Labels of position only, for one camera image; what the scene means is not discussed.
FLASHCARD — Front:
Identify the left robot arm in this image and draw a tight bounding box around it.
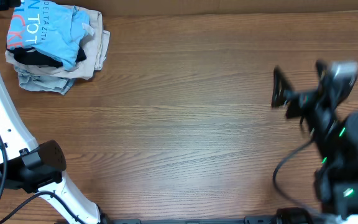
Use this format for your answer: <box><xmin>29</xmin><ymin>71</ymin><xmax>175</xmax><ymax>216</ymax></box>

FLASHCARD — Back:
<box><xmin>0</xmin><ymin>1</ymin><xmax>109</xmax><ymax>223</ymax></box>

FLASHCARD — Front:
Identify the light denim folded garment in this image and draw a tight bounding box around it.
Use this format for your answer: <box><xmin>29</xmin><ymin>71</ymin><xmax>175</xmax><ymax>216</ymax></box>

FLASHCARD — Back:
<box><xmin>14</xmin><ymin>67</ymin><xmax>75</xmax><ymax>95</ymax></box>

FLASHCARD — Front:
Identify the beige folded garment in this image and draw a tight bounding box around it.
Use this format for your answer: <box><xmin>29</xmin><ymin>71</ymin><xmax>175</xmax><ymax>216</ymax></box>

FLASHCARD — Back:
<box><xmin>5</xmin><ymin>5</ymin><xmax>110</xmax><ymax>80</ymax></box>

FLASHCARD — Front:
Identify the black folded garment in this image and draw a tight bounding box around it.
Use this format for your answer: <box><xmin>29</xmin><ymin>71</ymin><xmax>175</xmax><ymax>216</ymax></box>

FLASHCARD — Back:
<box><xmin>7</xmin><ymin>47</ymin><xmax>87</xmax><ymax>70</ymax></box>

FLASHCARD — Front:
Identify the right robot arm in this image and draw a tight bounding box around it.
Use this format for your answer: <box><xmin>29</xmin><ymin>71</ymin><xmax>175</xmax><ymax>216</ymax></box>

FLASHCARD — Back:
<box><xmin>271</xmin><ymin>60</ymin><xmax>358</xmax><ymax>223</ymax></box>

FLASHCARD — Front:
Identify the light blue printed t-shirt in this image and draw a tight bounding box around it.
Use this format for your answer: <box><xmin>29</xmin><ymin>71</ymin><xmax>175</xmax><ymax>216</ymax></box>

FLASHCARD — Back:
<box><xmin>6</xmin><ymin>0</ymin><xmax>95</xmax><ymax>72</ymax></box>

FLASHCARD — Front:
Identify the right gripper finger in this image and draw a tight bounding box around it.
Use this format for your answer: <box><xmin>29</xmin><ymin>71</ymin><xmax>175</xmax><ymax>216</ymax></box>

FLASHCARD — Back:
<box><xmin>315</xmin><ymin>60</ymin><xmax>328</xmax><ymax>84</ymax></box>
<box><xmin>271</xmin><ymin>66</ymin><xmax>293</xmax><ymax>108</ymax></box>

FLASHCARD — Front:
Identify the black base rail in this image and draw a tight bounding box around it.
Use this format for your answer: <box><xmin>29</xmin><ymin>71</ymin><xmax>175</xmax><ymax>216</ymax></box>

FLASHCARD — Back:
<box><xmin>99</xmin><ymin>208</ymin><xmax>324</xmax><ymax>224</ymax></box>

